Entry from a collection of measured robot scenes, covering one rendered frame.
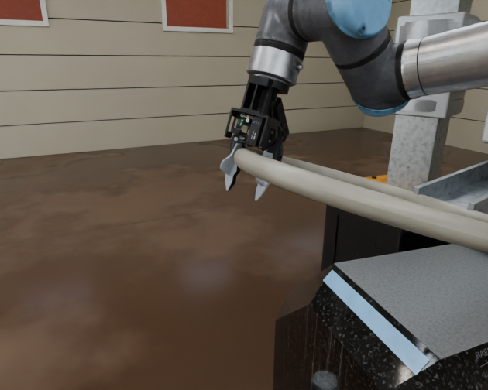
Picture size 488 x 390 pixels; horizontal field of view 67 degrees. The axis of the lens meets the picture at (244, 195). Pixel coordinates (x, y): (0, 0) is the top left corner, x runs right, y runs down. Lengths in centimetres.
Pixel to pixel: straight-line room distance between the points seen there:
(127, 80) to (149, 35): 82
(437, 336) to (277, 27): 65
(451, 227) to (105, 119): 632
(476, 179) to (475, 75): 51
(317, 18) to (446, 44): 18
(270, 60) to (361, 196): 32
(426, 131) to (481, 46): 127
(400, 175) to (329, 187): 152
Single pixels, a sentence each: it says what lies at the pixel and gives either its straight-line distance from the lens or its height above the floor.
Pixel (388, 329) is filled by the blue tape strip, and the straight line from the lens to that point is 86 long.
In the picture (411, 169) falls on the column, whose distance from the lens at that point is 189.
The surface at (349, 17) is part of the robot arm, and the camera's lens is 55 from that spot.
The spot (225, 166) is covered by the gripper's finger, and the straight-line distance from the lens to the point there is 67.
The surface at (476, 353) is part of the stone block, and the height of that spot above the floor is 86.
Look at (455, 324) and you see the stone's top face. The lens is 90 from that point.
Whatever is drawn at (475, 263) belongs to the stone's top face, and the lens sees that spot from 116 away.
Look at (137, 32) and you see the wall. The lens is 660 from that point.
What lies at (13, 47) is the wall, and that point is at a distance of 652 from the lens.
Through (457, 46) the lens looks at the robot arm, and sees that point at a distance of 59.
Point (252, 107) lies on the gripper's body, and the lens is 63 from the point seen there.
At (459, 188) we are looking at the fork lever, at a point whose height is 109.
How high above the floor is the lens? 137
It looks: 20 degrees down
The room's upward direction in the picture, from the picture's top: straight up
